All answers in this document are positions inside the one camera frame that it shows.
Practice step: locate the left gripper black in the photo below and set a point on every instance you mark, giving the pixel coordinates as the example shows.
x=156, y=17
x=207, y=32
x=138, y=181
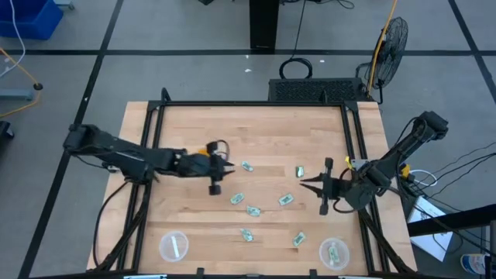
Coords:
x=201, y=166

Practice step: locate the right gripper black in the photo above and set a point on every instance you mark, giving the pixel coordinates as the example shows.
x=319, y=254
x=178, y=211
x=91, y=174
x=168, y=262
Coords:
x=336, y=188

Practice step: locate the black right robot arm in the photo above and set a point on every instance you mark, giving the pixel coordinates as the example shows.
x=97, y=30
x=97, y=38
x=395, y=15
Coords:
x=395, y=155

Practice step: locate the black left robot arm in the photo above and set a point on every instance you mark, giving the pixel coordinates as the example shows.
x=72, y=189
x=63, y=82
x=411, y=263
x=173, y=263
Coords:
x=116, y=151

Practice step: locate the blue plastic bin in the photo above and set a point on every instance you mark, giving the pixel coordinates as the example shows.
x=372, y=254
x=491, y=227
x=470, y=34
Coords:
x=27, y=17

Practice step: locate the small green foil packet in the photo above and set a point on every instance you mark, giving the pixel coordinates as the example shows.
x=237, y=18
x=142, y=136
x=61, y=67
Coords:
x=237, y=198
x=253, y=211
x=332, y=254
x=286, y=199
x=298, y=239
x=247, y=166
x=300, y=171
x=246, y=234

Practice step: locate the clear plastic bowl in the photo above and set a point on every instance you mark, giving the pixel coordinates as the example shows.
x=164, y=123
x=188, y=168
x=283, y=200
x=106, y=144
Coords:
x=166, y=248
x=343, y=253

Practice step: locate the white stick packet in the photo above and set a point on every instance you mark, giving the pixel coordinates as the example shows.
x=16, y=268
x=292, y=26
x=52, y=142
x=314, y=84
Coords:
x=175, y=247

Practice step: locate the black mesh-top computer case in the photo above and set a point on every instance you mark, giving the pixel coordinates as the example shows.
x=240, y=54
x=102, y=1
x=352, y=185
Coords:
x=310, y=90

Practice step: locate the white paper sheets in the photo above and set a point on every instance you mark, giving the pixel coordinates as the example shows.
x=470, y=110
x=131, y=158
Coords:
x=428, y=232

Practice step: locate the black metal beam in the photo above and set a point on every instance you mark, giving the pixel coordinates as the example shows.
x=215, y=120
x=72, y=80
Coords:
x=453, y=221

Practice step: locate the black floor fan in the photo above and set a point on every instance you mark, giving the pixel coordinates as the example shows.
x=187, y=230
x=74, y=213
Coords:
x=389, y=48

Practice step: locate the white printed cup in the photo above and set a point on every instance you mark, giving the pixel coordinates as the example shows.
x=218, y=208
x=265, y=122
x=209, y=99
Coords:
x=474, y=264

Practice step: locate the black metal table frame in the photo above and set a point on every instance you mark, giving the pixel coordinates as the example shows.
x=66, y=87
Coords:
x=252, y=103

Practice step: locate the black upright post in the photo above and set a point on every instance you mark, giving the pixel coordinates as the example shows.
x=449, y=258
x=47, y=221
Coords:
x=264, y=23

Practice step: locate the grey floor bracket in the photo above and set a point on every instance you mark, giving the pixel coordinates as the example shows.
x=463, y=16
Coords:
x=15, y=94

